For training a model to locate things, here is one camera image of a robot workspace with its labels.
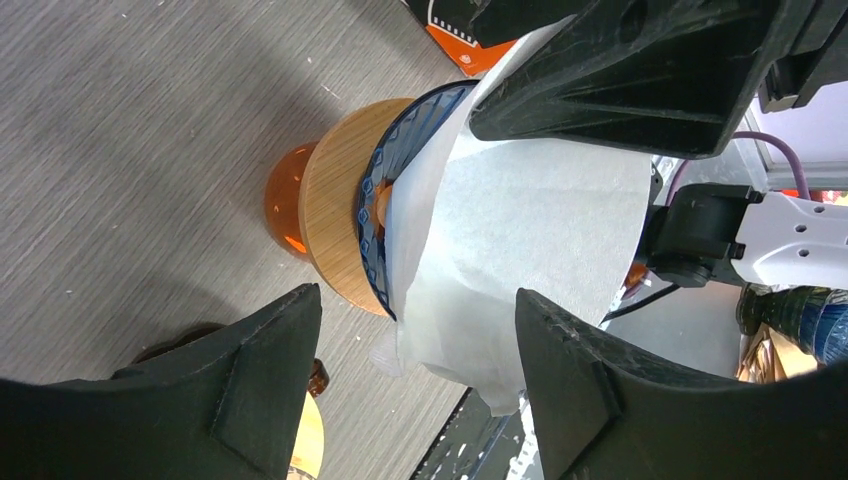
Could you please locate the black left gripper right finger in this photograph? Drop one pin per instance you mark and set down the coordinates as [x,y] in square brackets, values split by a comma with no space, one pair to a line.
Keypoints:
[606,409]

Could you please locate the small wooden ring holder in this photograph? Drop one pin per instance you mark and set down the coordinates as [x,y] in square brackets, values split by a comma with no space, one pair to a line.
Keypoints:
[328,197]

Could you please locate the large wooden ring holder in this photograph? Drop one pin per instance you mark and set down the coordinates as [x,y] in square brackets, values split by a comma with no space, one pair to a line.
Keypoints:
[308,450]

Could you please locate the orange coffee filter box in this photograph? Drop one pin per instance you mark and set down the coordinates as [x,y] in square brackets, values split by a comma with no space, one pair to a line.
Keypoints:
[447,22]

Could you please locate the blue glass dripper cone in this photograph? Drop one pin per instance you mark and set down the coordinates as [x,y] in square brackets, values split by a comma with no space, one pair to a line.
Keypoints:
[405,136]

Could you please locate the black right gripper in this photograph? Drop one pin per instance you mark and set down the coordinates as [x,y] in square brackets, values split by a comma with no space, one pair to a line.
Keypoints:
[663,77]

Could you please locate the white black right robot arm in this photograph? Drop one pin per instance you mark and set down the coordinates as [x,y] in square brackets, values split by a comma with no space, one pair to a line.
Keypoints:
[735,235]

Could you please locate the amber glass carafe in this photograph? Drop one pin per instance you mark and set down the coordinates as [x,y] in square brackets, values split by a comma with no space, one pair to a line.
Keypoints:
[281,200]

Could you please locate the brown paper filter stack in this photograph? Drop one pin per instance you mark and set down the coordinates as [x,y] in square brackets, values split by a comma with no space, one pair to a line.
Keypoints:
[768,356]

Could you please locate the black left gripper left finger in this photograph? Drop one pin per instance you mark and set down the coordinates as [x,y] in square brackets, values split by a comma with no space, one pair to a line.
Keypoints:
[226,406]

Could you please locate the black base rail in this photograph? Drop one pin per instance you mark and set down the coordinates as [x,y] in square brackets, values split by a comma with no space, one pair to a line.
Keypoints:
[472,444]

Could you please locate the dark blue ribbed cup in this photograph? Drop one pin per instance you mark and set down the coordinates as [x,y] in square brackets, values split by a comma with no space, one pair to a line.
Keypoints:
[812,318]

